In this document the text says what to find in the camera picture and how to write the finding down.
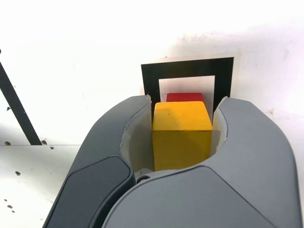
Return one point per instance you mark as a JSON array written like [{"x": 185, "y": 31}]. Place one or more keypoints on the black tape strip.
[{"x": 15, "y": 104}]

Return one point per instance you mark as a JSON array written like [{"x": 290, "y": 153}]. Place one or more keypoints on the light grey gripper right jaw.
[{"x": 249, "y": 166}]

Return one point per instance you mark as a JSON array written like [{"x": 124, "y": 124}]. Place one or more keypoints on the black tape square outline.
[{"x": 185, "y": 67}]

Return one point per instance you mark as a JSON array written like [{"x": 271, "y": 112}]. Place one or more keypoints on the red cube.
[{"x": 185, "y": 97}]

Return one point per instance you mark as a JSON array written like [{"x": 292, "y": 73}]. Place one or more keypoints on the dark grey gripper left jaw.
[{"x": 102, "y": 147}]

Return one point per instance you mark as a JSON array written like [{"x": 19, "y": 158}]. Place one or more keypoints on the yellow cube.
[{"x": 180, "y": 133}]

